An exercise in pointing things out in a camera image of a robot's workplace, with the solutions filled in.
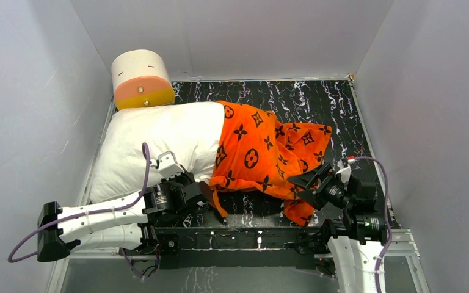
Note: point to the aluminium frame rail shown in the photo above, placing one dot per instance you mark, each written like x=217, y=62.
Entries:
x=396, y=244

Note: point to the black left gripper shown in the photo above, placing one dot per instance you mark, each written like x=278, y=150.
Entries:
x=196, y=194

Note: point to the orange patterned pillowcase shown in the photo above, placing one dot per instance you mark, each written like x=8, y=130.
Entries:
x=258, y=152

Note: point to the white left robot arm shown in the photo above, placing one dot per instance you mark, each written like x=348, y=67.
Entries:
x=128, y=222

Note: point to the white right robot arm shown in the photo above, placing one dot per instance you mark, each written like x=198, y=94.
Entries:
x=359, y=240

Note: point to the white pillow insert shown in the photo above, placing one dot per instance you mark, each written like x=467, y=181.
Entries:
x=190, y=131

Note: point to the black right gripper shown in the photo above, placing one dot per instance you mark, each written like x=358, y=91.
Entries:
x=305, y=180

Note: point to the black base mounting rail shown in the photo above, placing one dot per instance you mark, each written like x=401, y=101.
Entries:
x=178, y=248

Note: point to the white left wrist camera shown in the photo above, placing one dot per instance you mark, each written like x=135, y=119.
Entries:
x=168, y=167

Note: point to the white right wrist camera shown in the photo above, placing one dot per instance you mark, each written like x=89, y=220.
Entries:
x=345, y=168

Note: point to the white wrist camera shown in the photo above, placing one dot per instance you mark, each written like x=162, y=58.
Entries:
x=168, y=167
x=345, y=168

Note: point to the cream drum with orange face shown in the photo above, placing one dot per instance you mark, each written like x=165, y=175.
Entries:
x=140, y=79

